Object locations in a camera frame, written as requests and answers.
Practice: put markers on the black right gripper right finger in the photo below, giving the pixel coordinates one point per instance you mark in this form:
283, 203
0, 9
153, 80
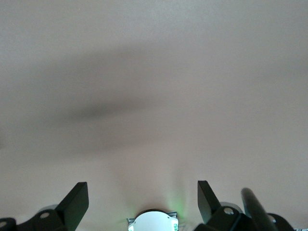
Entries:
209, 207

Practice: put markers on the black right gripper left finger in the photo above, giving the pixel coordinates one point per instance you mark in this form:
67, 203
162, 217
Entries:
71, 208

